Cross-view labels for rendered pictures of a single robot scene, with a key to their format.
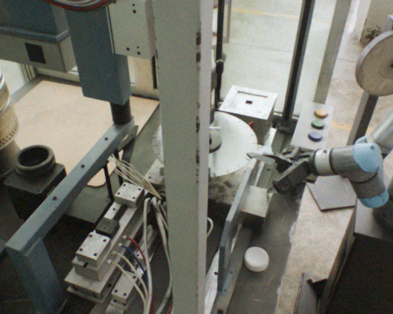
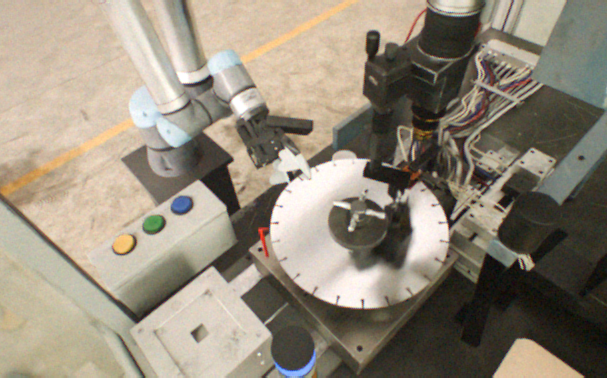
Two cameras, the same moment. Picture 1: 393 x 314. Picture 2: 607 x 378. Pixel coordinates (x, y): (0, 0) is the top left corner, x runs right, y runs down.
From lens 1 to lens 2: 1.40 m
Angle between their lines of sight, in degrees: 84
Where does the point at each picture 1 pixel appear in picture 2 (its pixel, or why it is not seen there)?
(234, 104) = (232, 338)
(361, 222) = (215, 162)
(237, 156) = (325, 179)
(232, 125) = (294, 238)
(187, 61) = not seen: outside the picture
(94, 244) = (534, 162)
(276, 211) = not seen: hidden behind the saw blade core
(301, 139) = (203, 208)
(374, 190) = not seen: hidden behind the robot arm
